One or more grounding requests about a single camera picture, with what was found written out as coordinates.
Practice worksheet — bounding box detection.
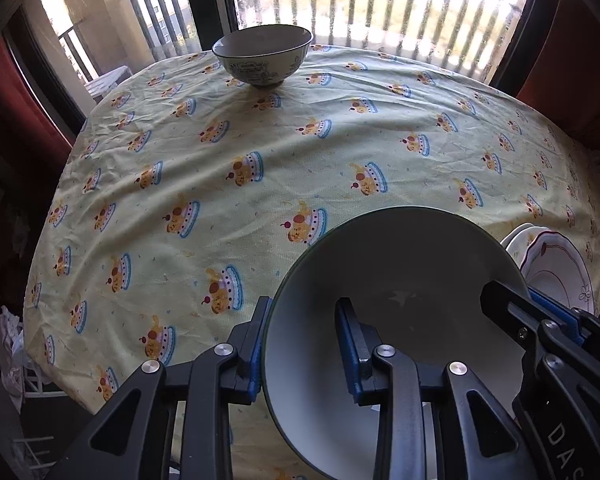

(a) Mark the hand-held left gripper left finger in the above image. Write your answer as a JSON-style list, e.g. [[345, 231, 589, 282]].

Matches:
[[45, 296, 272, 480]]

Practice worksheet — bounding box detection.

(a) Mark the white plate yellow flower print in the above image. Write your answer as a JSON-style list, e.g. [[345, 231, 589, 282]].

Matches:
[[500, 222, 538, 266]]

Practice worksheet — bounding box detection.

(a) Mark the white wire rack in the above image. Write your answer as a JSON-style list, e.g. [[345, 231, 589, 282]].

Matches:
[[10, 350, 66, 466]]

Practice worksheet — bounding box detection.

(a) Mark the white plastic stool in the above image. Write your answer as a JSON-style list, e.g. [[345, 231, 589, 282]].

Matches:
[[84, 65, 133, 106]]

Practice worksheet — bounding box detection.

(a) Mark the cream bowl green cartoon print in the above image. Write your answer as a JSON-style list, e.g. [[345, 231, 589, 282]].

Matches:
[[260, 206, 533, 480], [211, 25, 313, 89]]

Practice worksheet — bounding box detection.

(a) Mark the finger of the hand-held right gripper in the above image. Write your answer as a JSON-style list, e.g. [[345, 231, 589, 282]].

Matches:
[[480, 281, 556, 361], [527, 285, 600, 356]]

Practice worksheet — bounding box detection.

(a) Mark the red curtain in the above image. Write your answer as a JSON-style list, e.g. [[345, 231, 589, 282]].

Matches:
[[515, 0, 600, 161], [0, 35, 73, 171]]

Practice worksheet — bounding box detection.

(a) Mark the yellow cake print tablecloth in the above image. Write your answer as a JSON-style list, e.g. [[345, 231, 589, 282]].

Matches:
[[22, 44, 600, 480]]

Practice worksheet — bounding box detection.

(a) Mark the dark balcony railing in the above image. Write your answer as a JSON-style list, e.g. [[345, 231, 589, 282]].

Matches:
[[117, 0, 201, 48]]

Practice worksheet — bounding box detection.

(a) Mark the white balcony railing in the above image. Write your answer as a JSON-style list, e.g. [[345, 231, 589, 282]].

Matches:
[[230, 0, 536, 81]]

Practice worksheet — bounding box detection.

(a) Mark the white plate red trim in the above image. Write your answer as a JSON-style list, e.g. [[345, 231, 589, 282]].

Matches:
[[520, 230, 596, 317]]

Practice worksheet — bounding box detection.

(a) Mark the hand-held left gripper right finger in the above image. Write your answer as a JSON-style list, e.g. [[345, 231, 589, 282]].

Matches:
[[334, 297, 531, 480]]

